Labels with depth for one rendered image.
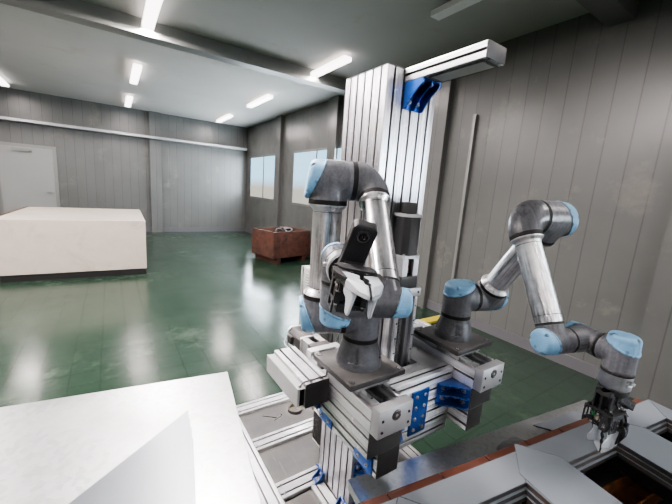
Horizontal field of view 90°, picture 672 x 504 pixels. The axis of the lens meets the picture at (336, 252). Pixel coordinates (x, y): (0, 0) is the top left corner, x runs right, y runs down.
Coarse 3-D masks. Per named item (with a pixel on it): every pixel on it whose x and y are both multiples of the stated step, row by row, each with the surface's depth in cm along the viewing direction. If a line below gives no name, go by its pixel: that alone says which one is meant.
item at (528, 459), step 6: (528, 450) 102; (534, 450) 103; (516, 456) 100; (522, 456) 100; (528, 456) 100; (534, 456) 100; (540, 456) 100; (546, 456) 100; (552, 456) 101; (558, 456) 101; (522, 462) 97; (528, 462) 98; (534, 462) 98; (540, 462) 98; (546, 462) 98; (522, 468) 95; (528, 468) 95
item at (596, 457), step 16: (656, 432) 120; (624, 448) 108; (576, 464) 100; (592, 464) 102; (640, 464) 103; (656, 480) 99; (496, 496) 86; (512, 496) 88; (528, 496) 89; (544, 496) 87
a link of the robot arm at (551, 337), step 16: (528, 208) 105; (544, 208) 105; (512, 224) 106; (528, 224) 103; (544, 224) 105; (512, 240) 106; (528, 240) 103; (528, 256) 102; (544, 256) 101; (528, 272) 101; (544, 272) 99; (528, 288) 101; (544, 288) 98; (544, 304) 97; (544, 320) 96; (560, 320) 95; (544, 336) 94; (560, 336) 94; (576, 336) 95; (544, 352) 94; (560, 352) 94
